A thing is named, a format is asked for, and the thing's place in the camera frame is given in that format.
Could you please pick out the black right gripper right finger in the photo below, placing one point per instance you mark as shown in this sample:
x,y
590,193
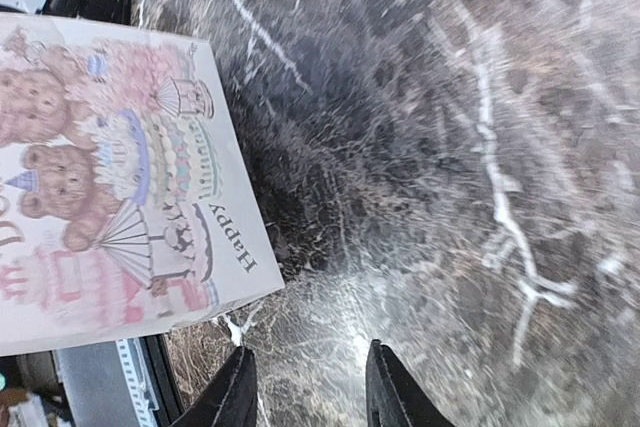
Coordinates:
x,y
393,397

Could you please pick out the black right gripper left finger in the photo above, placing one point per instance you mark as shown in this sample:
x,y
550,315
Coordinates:
x,y
231,397

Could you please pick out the white paper bag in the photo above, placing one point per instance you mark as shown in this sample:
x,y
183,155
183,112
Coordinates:
x,y
126,207

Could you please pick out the white cable duct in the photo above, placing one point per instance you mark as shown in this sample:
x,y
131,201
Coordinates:
x,y
138,382

